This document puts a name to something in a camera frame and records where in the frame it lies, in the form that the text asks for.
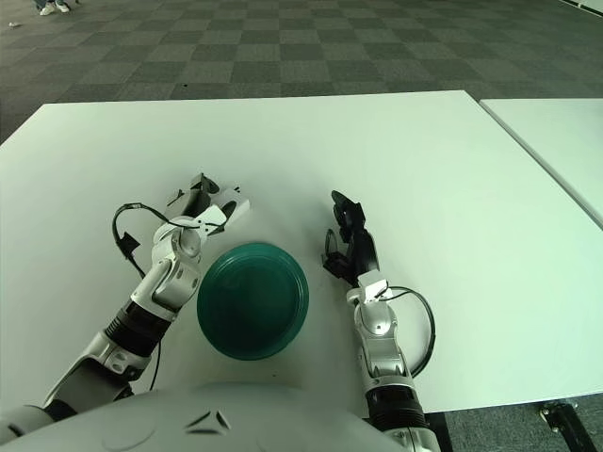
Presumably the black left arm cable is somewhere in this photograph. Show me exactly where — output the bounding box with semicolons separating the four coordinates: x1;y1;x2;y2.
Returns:
111;202;199;283

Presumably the white square charger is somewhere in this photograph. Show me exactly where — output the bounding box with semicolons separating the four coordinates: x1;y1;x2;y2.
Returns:
217;186;252;226

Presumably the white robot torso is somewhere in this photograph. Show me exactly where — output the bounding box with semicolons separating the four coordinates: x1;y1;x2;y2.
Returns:
0;380;401;452

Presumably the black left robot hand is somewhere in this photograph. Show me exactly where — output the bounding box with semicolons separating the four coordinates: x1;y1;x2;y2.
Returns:
167;172;242;220

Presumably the white neighbouring table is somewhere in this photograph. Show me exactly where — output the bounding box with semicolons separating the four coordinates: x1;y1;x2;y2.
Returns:
479;97;603;222

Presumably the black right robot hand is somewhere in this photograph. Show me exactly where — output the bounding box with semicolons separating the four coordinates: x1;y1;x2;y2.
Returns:
321;189;381;287

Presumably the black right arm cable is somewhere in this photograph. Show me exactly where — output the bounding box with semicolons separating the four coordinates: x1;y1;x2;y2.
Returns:
381;285;434;378

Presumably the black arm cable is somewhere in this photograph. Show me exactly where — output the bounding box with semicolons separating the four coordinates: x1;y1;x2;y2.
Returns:
381;285;434;378
111;202;199;283

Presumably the green round plate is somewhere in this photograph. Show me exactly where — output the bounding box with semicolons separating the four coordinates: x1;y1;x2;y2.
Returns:
196;241;311;362

